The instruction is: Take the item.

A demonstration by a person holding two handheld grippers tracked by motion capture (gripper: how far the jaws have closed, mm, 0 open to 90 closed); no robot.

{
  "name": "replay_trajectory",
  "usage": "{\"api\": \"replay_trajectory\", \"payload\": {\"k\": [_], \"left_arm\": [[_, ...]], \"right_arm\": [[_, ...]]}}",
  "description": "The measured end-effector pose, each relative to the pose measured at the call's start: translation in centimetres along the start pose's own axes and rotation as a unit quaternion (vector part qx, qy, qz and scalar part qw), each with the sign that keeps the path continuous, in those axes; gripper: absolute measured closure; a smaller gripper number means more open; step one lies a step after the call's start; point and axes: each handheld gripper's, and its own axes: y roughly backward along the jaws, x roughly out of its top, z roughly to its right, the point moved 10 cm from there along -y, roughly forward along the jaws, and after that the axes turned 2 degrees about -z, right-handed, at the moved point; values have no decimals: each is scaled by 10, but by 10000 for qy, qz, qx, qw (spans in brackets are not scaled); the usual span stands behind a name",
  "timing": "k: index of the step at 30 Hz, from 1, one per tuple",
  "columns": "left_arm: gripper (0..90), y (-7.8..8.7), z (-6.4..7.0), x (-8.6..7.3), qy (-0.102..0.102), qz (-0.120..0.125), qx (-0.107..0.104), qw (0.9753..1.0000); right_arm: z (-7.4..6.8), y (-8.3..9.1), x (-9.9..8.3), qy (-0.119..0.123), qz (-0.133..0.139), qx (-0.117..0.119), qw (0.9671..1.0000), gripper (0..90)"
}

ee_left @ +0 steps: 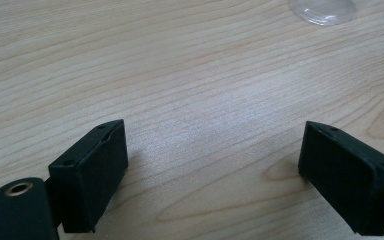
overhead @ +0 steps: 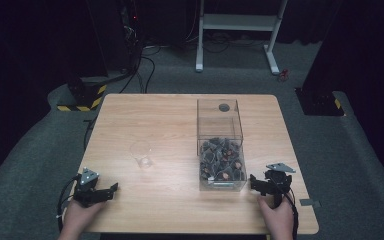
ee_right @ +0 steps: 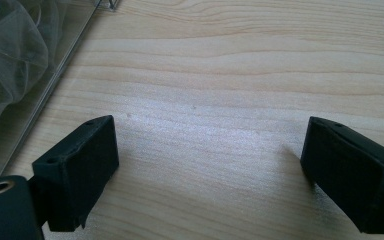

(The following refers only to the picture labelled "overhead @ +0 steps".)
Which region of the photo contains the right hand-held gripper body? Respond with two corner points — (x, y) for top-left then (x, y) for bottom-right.
(262, 162), (297, 210)

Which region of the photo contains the white metal stand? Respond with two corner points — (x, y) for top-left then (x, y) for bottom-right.
(195, 0), (289, 76)

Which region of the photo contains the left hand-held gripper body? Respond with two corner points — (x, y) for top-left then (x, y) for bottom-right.
(72, 167), (105, 208)

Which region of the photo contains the grey tape strip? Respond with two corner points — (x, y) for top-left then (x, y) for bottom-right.
(299, 198), (322, 208)

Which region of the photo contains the clear plastic box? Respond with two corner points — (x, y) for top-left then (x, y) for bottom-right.
(196, 98), (248, 192)

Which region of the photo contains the small red cable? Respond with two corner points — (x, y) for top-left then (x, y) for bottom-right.
(277, 68), (290, 83)

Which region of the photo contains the dark equipment rack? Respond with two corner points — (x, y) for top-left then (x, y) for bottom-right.
(118, 0), (145, 72)

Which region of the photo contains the person's right hand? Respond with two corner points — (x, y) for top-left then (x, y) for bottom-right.
(257, 194), (296, 240)

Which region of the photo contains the black floor cable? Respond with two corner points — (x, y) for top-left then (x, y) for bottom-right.
(82, 114), (99, 152)
(119, 46), (157, 95)

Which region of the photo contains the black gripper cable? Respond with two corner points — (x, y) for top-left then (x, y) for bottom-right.
(56, 175), (81, 232)
(281, 188), (300, 240)

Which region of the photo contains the person's left hand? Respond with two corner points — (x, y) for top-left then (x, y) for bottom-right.
(57, 199), (107, 240)

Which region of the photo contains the clear glass cup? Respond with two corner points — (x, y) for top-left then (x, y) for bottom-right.
(128, 139), (155, 170)

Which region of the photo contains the black yellow striped stand base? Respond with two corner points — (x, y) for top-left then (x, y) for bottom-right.
(56, 77), (109, 113)

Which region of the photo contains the pile of dark tea bags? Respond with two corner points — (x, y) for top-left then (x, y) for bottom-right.
(198, 136), (247, 183)

